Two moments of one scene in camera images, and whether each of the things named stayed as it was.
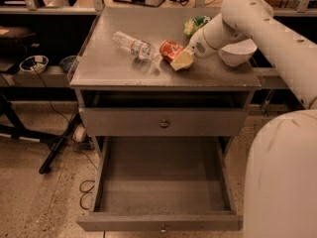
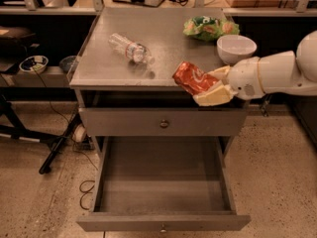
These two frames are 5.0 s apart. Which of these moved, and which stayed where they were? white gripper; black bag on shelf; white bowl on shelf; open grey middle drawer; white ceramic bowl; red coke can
Moved: white gripper; red coke can
Stayed: black bag on shelf; white bowl on shelf; white ceramic bowl; open grey middle drawer
